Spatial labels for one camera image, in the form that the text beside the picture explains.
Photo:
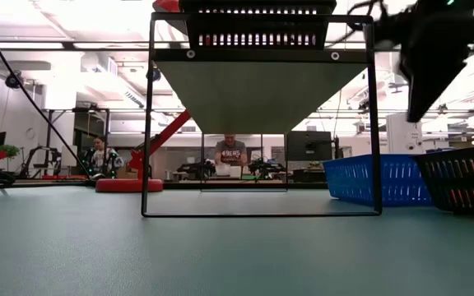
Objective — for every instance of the green table mat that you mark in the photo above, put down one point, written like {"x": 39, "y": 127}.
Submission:
{"x": 237, "y": 255}

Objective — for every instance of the black aluminium table frame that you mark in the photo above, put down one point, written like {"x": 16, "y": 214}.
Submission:
{"x": 179, "y": 186}

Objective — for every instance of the blue plastic basket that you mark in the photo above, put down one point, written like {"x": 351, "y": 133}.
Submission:
{"x": 393, "y": 158}

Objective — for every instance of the person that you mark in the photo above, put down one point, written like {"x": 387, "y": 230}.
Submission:
{"x": 230, "y": 154}
{"x": 98, "y": 144}

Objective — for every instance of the black plastic basket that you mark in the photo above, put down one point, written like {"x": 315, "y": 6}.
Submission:
{"x": 459, "y": 181}
{"x": 257, "y": 26}

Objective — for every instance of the red desk lamp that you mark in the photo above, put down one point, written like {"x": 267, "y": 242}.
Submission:
{"x": 130, "y": 186}

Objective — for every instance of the large black screen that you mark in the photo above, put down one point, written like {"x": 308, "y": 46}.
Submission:
{"x": 309, "y": 146}

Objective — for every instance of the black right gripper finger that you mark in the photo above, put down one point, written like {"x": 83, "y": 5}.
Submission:
{"x": 426, "y": 86}

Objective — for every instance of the white machine cabinet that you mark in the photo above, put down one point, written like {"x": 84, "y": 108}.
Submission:
{"x": 403, "y": 135}

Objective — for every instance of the green potted plant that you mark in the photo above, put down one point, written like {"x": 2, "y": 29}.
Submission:
{"x": 8, "y": 150}

